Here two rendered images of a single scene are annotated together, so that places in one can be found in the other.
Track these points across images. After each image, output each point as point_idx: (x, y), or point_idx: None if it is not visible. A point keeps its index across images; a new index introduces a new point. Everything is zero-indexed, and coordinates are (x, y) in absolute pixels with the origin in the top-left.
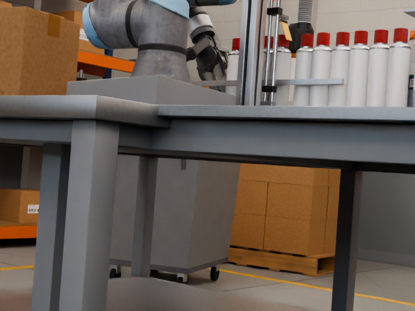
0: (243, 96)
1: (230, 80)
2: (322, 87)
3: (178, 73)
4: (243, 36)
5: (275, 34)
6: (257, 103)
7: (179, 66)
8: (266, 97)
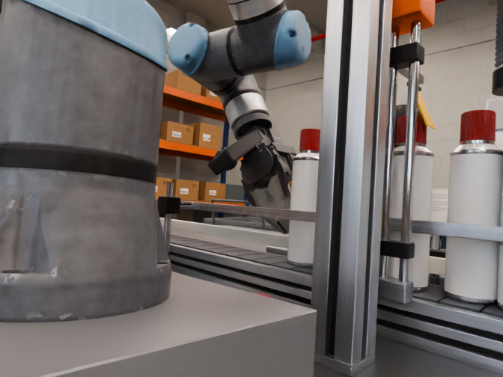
0: (331, 281)
1: (296, 211)
2: None
3: (88, 258)
4: (330, 116)
5: (410, 111)
6: (373, 298)
7: (96, 230)
8: (387, 268)
